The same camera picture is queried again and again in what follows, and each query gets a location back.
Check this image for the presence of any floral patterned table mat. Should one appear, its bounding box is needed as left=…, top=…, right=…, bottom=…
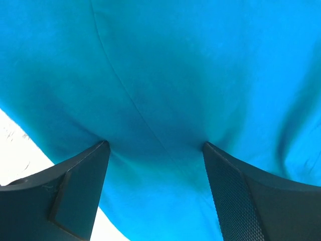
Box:
left=1, top=111, right=127, bottom=241

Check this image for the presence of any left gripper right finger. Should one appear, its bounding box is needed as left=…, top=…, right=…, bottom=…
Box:
left=203, top=142, right=320, bottom=241

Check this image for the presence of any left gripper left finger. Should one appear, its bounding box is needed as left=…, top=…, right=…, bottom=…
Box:
left=1, top=141, right=110, bottom=240

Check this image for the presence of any blue t shirt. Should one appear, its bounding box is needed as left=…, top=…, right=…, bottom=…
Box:
left=1, top=1, right=320, bottom=240

